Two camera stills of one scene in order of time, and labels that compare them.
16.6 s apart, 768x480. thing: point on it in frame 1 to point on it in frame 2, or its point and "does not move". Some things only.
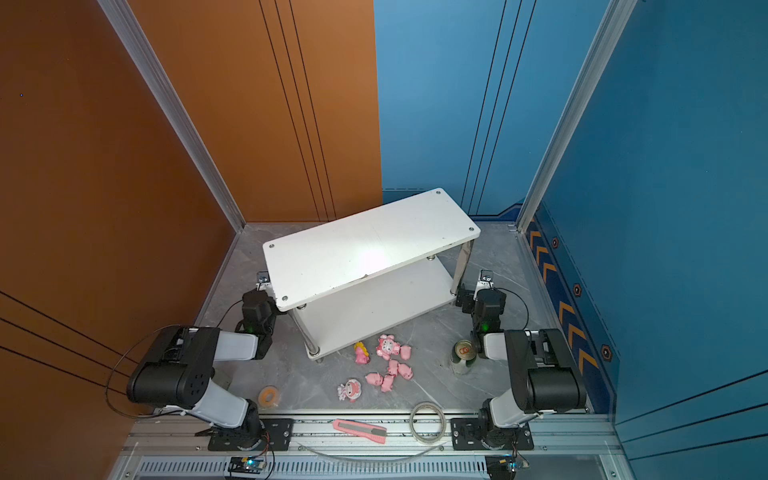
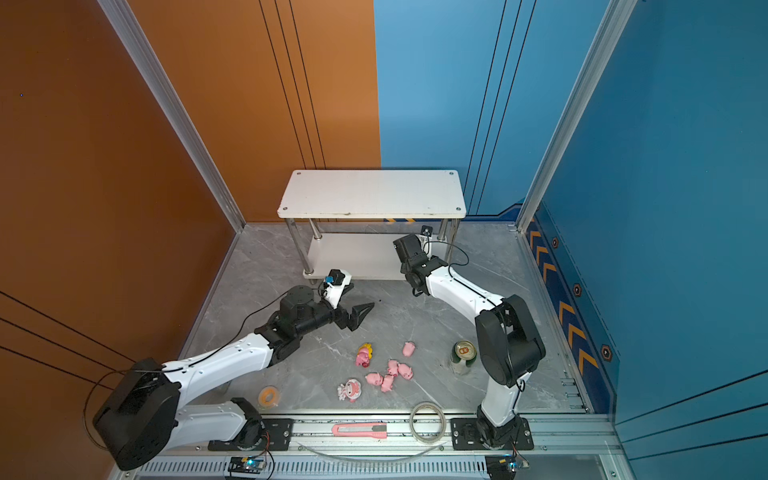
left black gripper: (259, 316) to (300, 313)
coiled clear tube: (411, 423) does not move
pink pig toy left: (374, 379) does not move
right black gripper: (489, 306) to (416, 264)
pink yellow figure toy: (362, 356) does not move
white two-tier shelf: (364, 274) to (313, 196)
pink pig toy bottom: (387, 383) does not move
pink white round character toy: (352, 390) does not move
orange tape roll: (269, 397) does not move
